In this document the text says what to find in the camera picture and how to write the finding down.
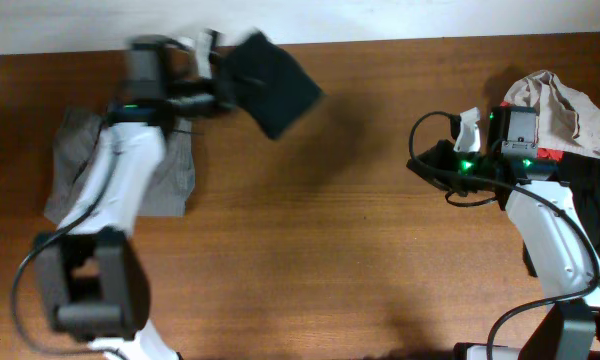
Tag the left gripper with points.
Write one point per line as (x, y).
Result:
(219, 95)

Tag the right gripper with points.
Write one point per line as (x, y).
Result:
(438, 153)

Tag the dark green t-shirt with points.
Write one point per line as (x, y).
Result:
(269, 84)

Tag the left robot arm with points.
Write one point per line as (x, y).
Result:
(92, 284)

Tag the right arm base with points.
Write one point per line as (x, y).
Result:
(472, 351)

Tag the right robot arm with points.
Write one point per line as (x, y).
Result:
(539, 202)

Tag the red garment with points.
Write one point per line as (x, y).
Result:
(550, 152)

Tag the beige garment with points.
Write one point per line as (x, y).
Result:
(567, 119)

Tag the grey folded trousers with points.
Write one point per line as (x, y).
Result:
(74, 147)

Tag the black garment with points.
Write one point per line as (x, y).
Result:
(583, 175)

